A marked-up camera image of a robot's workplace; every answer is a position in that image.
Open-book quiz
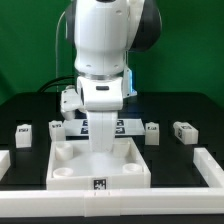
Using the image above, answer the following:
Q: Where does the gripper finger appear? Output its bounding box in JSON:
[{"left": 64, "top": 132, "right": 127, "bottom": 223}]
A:
[
  {"left": 110, "top": 111, "right": 118, "bottom": 151},
  {"left": 87, "top": 111, "right": 110, "bottom": 152}
]

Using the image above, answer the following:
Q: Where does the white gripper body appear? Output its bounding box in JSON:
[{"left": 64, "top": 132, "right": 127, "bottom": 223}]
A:
[{"left": 78, "top": 77, "right": 123, "bottom": 111}]

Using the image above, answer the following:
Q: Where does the white square table top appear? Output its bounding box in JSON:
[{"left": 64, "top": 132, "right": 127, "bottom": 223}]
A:
[{"left": 46, "top": 138, "right": 151, "bottom": 190}]

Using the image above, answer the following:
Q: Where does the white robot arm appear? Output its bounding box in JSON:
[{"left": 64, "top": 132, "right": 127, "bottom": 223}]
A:
[{"left": 65, "top": 0, "right": 162, "bottom": 152}]

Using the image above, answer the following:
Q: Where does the white U-shaped fence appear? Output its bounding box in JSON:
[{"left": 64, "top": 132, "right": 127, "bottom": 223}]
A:
[{"left": 0, "top": 148, "right": 224, "bottom": 218}]

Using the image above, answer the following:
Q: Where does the white marker base plate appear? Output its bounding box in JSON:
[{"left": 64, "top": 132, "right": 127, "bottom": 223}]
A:
[{"left": 63, "top": 119, "right": 145, "bottom": 136}]

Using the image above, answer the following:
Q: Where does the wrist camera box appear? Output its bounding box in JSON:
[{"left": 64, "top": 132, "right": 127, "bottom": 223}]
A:
[{"left": 60, "top": 86, "right": 83, "bottom": 121}]

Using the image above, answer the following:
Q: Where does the black cable bundle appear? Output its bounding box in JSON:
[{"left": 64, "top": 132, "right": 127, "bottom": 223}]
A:
[{"left": 37, "top": 76, "right": 78, "bottom": 93}]

